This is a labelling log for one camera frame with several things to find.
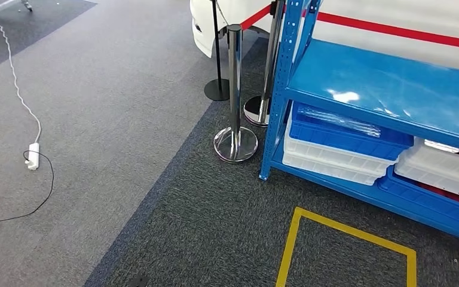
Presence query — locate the blue metal shelf rack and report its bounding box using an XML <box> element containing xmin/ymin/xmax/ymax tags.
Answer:
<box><xmin>259</xmin><ymin>0</ymin><xmax>459</xmax><ymax>267</ymax></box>

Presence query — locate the black pole stand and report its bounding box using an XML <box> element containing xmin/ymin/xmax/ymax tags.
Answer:
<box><xmin>204</xmin><ymin>0</ymin><xmax>230</xmax><ymax>102</ymax></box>

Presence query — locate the blue plastic bin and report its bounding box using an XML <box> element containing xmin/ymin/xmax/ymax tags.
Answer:
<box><xmin>378</xmin><ymin>166</ymin><xmax>459</xmax><ymax>233</ymax></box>
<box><xmin>289</xmin><ymin>102</ymin><xmax>414</xmax><ymax>161</ymax></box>

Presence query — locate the yellow floor tape square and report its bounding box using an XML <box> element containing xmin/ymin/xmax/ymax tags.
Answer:
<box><xmin>276</xmin><ymin>206</ymin><xmax>418</xmax><ymax>287</ymax></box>

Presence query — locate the red barrier belt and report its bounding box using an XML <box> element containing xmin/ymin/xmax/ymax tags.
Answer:
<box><xmin>302</xmin><ymin>11</ymin><xmax>459</xmax><ymax>52</ymax></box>
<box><xmin>240</xmin><ymin>4</ymin><xmax>273</xmax><ymax>31</ymax></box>

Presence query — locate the white car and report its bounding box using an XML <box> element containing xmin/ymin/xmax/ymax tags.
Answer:
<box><xmin>189</xmin><ymin>0</ymin><xmax>459</xmax><ymax>76</ymax></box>

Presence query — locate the white power strip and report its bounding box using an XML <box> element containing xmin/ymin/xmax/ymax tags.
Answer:
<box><xmin>27</xmin><ymin>142</ymin><xmax>41</xmax><ymax>171</ymax></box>

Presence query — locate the red item in bin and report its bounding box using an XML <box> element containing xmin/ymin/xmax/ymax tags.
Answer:
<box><xmin>419</xmin><ymin>182</ymin><xmax>459</xmax><ymax>204</ymax></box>

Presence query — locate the chrome stanchion post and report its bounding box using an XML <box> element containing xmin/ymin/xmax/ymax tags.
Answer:
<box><xmin>243</xmin><ymin>0</ymin><xmax>286</xmax><ymax>127</ymax></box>
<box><xmin>213</xmin><ymin>23</ymin><xmax>259</xmax><ymax>164</ymax></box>

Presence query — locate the thin black floor cable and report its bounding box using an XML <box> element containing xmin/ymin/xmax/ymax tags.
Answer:
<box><xmin>0</xmin><ymin>149</ymin><xmax>55</xmax><ymax>222</ymax></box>

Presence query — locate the white power cord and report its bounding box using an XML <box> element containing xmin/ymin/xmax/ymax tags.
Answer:
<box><xmin>0</xmin><ymin>16</ymin><xmax>42</xmax><ymax>144</ymax></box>

